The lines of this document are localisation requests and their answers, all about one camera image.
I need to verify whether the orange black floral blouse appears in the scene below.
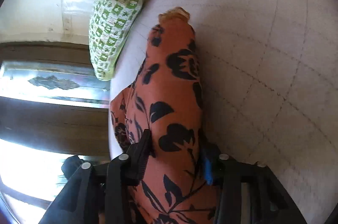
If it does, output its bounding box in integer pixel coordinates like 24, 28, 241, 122
110, 7, 217, 223

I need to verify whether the green white patterned pillow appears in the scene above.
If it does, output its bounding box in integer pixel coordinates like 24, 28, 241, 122
88, 0, 145, 81

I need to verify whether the pink quilted bed cover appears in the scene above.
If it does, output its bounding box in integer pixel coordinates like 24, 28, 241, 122
110, 0, 337, 223

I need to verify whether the stained glass wooden door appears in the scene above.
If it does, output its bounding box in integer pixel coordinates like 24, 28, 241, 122
1, 41, 110, 160

